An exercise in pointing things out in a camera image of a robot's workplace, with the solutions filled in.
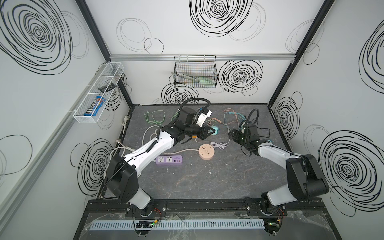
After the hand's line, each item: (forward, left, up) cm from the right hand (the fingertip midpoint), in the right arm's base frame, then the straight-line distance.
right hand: (233, 134), depth 93 cm
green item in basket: (+20, +17, +26) cm, 37 cm away
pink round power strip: (-9, +17, -5) cm, 20 cm away
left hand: (-9, +14, +16) cm, 23 cm away
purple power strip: (-16, +38, -5) cm, 42 cm away
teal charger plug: (-9, +13, +16) cm, 22 cm away
